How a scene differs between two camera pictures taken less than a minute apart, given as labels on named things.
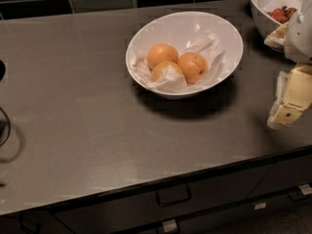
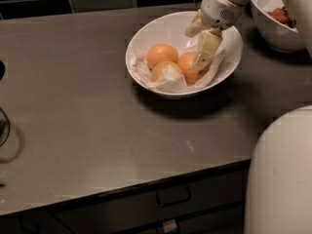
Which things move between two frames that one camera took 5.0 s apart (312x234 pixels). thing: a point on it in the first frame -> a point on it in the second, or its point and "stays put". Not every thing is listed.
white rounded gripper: [299, 36] -> [218, 12]
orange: [193, 66] stays put
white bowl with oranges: [184, 55] stays put
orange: [159, 53] stays put
